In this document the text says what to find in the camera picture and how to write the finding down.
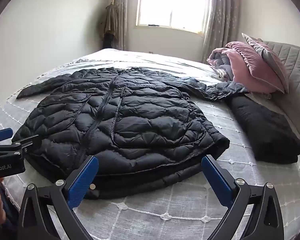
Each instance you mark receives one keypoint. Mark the grey patterned curtain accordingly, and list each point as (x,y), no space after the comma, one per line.
(222,17)
(122,17)

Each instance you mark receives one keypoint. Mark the black folded cloth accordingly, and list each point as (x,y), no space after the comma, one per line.
(265,130)

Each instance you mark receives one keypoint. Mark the window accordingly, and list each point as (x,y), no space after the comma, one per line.
(172,2)

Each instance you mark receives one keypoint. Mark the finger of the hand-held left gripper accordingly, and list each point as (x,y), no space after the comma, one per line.
(2,133)
(27,142)

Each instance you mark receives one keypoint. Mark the bed with white cover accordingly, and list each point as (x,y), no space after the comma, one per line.
(165,205)

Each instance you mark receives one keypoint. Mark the black puffer jacket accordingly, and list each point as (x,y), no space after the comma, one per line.
(140,120)

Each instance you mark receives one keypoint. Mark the pink folded quilt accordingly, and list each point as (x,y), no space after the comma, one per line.
(240,72)

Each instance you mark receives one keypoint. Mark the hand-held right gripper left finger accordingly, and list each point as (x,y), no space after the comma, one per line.
(83,177)

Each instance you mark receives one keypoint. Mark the pink velvet pillow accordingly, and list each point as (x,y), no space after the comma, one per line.
(242,52)

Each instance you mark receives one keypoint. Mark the hanging brown coat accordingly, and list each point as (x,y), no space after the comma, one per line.
(110,22)

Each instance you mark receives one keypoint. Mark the grey padded headboard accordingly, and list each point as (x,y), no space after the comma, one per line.
(297,75)

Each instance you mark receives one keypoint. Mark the grey pillow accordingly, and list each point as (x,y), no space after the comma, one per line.
(270,57)

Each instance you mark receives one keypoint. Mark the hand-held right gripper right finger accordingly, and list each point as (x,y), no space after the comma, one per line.
(215,177)

